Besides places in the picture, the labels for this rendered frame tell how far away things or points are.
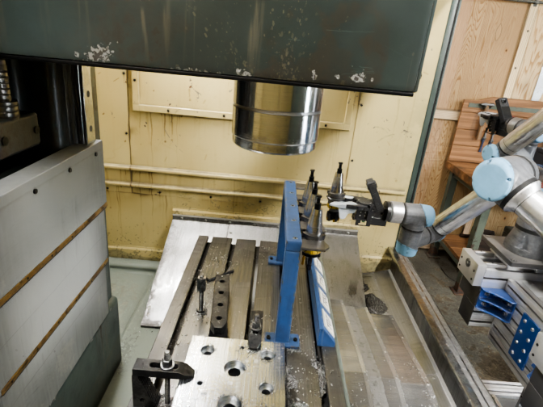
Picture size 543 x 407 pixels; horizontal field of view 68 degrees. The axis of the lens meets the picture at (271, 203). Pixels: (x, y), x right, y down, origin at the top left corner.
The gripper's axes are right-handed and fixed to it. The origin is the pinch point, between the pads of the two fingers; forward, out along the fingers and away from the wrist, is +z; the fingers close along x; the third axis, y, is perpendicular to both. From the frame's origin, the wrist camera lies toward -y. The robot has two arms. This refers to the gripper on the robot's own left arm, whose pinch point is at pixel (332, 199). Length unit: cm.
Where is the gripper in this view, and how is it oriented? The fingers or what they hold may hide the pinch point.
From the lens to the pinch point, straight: 138.7
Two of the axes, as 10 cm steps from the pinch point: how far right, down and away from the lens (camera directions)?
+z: -9.9, -1.1, -0.3
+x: 0.2, -3.6, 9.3
